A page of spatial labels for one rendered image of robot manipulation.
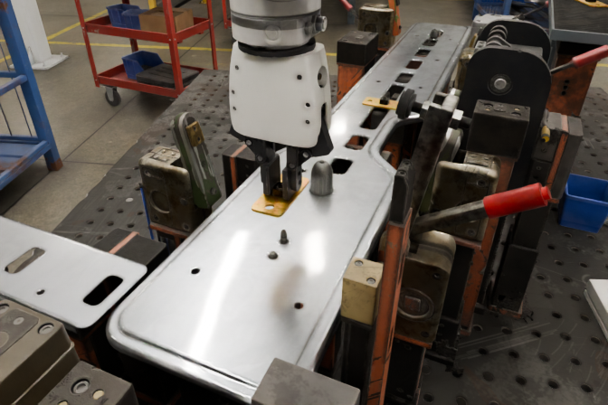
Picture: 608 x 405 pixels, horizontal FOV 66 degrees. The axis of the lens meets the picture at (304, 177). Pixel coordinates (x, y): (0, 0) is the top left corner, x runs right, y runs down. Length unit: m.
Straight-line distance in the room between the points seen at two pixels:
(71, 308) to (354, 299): 0.29
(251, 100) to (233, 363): 0.25
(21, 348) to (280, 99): 0.31
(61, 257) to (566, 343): 0.81
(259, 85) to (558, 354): 0.70
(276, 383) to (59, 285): 0.41
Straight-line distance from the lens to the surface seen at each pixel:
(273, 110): 0.47
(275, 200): 0.54
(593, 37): 0.95
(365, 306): 0.47
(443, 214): 0.49
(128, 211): 1.23
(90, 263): 0.61
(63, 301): 0.58
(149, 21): 3.26
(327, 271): 0.55
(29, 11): 4.80
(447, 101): 0.44
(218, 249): 0.59
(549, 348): 0.96
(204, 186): 0.67
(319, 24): 0.45
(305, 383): 0.22
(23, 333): 0.47
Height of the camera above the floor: 1.38
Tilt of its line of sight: 32 degrees down
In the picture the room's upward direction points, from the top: straight up
